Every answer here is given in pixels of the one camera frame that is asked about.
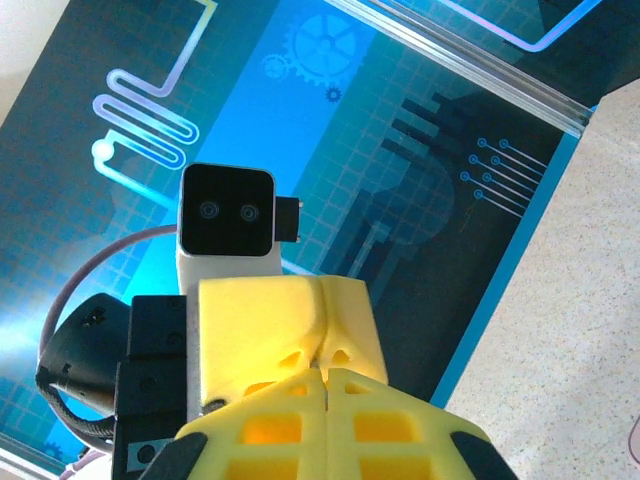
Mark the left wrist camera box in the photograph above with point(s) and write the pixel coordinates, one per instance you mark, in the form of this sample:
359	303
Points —
225	210

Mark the aluminium frame post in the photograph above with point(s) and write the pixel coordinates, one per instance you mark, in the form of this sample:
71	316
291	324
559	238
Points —
500	77

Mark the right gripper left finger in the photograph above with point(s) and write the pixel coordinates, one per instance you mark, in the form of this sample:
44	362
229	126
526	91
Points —
280	460

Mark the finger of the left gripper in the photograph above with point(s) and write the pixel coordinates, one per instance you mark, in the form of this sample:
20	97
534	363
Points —
355	320
250	325

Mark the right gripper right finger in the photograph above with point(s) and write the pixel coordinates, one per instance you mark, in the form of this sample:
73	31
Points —
380	460

